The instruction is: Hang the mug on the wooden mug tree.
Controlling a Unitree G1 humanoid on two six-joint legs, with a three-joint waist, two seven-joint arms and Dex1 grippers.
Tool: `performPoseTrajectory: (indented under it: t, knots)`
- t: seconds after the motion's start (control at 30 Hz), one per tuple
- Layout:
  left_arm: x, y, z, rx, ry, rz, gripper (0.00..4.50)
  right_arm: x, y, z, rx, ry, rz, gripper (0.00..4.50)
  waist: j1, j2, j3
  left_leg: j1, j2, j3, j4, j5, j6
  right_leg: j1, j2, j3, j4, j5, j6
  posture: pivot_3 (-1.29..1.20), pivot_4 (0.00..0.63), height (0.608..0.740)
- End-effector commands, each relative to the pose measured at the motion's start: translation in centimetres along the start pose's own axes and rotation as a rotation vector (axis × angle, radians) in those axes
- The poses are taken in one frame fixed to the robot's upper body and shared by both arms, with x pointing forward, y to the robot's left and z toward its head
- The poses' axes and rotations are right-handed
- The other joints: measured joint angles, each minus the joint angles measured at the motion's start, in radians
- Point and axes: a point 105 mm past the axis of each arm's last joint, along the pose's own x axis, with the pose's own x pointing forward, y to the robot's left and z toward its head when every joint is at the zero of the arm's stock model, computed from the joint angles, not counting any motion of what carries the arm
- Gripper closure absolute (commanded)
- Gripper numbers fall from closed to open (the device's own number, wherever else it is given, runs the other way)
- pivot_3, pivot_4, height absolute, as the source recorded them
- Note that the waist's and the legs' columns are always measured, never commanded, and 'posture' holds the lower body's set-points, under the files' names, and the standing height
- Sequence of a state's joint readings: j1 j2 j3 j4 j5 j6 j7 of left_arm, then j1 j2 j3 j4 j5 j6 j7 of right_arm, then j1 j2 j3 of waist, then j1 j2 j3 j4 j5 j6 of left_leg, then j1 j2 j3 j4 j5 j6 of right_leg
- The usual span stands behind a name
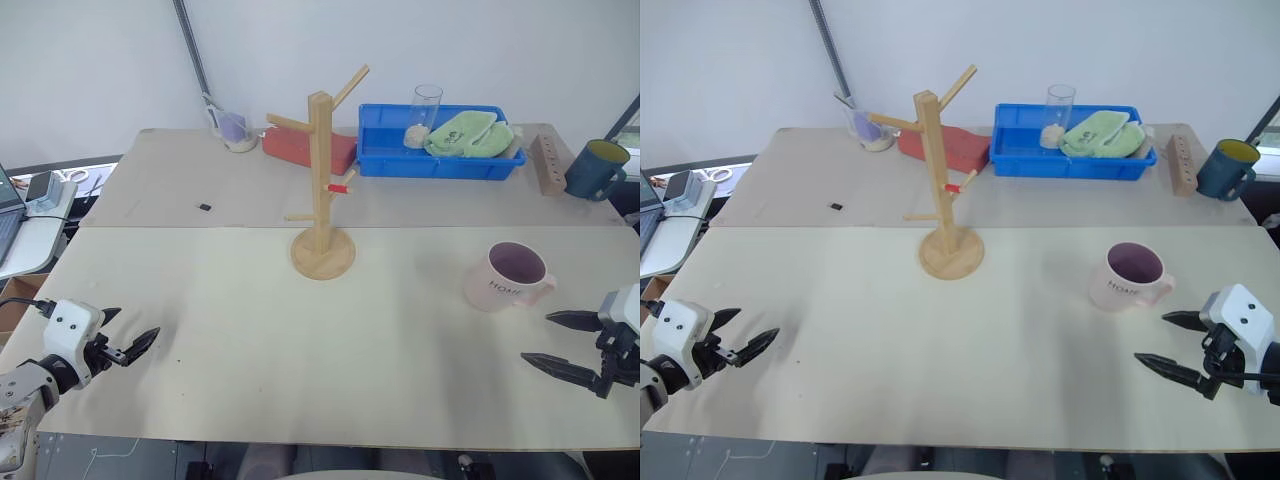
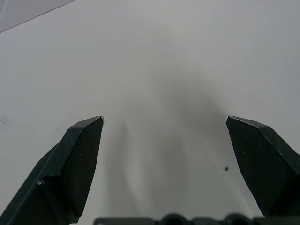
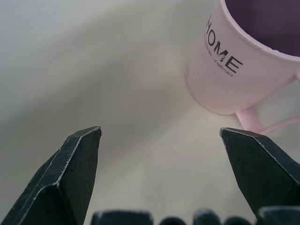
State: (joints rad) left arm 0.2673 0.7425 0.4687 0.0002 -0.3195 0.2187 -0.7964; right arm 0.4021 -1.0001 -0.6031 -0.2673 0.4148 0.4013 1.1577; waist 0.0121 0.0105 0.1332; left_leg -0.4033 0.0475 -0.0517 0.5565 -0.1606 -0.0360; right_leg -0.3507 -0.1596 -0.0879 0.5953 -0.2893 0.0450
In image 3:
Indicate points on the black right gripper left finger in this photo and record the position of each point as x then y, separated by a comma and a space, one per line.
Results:
70, 173

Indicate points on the pink HOME mug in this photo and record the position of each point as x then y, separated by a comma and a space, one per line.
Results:
236, 77

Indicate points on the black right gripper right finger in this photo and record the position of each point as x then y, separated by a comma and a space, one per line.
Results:
262, 168

